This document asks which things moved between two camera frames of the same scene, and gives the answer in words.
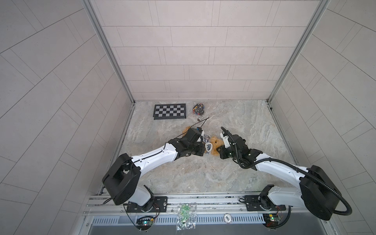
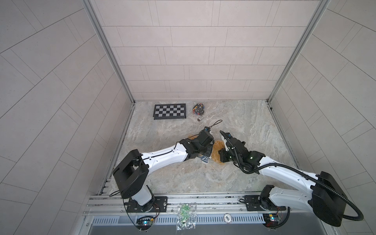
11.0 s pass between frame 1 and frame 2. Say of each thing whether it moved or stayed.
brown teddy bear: moved
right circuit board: stayed
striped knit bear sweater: moved
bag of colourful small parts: stayed
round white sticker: stayed
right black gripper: stayed
